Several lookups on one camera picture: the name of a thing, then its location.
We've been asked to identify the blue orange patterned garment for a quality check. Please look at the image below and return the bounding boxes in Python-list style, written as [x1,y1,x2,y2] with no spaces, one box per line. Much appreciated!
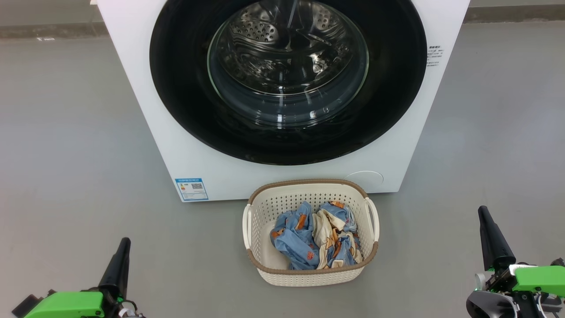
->
[270,201,319,271]

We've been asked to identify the black round washer door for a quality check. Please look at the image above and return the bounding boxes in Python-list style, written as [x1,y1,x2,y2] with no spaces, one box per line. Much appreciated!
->
[149,0,427,166]

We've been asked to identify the cream perforated laundry basket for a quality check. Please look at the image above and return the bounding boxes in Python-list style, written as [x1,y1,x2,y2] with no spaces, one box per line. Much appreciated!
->
[242,179,380,287]

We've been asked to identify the round white filter cover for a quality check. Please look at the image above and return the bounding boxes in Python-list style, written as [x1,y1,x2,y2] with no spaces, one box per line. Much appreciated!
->
[344,171,384,189]

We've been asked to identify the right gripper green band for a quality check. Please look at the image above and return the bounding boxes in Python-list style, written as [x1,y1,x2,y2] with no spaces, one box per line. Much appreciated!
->
[476,206,565,318]

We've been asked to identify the white front-load washing machine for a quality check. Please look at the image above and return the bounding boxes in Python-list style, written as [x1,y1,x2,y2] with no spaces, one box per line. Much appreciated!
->
[96,0,471,203]

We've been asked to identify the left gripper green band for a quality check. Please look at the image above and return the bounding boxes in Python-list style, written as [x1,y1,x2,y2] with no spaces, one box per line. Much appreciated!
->
[24,238,144,318]

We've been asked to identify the cream blue patterned garment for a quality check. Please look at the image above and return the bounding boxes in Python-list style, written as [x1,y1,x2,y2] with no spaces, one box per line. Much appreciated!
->
[312,201,364,270]

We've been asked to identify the blue energy label sticker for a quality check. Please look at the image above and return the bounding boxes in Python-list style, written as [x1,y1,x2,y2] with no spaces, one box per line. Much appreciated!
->
[175,178,209,201]

